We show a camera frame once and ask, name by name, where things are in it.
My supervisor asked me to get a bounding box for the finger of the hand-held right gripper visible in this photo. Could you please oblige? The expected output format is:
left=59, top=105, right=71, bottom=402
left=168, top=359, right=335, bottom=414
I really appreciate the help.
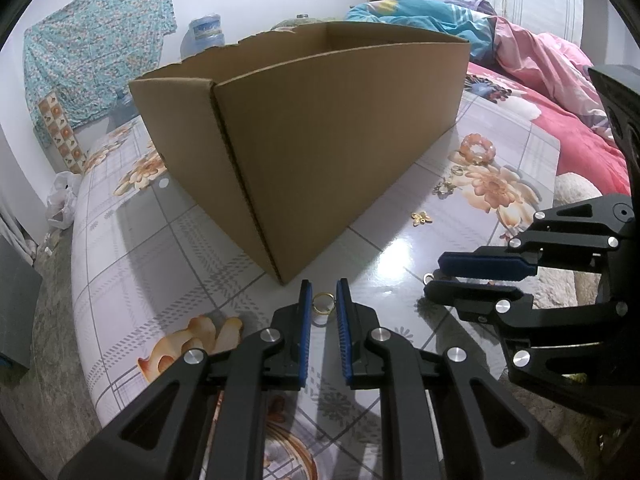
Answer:
left=424, top=280, right=631, bottom=367
left=437, top=195, right=636, bottom=283

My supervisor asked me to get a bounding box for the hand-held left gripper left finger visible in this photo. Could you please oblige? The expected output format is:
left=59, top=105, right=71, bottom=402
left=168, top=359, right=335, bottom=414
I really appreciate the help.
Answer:
left=59, top=280, right=315, bottom=480

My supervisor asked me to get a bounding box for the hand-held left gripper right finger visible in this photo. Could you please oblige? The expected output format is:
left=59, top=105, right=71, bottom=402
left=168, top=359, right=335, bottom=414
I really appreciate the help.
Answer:
left=336, top=279, right=583, bottom=480

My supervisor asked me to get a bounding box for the brown cardboard box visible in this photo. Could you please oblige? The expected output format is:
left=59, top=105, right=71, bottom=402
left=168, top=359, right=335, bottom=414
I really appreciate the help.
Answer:
left=129, top=21, right=472, bottom=285

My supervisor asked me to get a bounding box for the white fleece blanket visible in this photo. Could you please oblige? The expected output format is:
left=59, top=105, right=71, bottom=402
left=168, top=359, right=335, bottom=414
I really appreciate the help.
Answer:
left=540, top=172, right=606, bottom=311

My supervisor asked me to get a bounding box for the pink floral quilt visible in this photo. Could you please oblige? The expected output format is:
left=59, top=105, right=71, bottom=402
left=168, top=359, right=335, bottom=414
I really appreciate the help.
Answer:
left=465, top=60, right=631, bottom=196

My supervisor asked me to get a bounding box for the floral plastic table cover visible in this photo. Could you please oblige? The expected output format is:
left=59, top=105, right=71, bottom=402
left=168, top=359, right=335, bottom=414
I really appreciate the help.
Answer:
left=70, top=72, right=563, bottom=480

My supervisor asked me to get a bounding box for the pink crumpled duvet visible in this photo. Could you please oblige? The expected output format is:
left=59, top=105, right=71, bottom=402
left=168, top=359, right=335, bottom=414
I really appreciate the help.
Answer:
left=487, top=16, right=618, bottom=143

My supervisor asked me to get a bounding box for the blue floral blanket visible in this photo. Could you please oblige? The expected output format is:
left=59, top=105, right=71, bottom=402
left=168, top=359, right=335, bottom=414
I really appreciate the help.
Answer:
left=345, top=0, right=501, bottom=58

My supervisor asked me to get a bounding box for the white plastic bag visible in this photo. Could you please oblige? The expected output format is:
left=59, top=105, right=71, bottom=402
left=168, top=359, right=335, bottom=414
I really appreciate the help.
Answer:
left=46, top=170, right=83, bottom=231

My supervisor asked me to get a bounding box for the grey storage bin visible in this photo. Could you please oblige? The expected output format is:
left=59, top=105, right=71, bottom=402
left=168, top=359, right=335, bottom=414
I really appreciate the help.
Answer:
left=0, top=232, right=43, bottom=371

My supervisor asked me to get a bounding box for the grey-green pillow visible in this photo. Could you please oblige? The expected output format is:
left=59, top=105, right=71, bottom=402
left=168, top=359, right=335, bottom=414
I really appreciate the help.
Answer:
left=270, top=14, right=326, bottom=31

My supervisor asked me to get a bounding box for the teal patterned hanging cloth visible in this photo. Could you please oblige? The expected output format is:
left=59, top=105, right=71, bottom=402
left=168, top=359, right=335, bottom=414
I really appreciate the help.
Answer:
left=22, top=0, right=178, bottom=148

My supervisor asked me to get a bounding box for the orange bead bracelet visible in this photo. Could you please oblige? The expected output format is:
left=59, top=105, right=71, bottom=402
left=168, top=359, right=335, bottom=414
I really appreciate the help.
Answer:
left=459, top=133, right=496, bottom=165

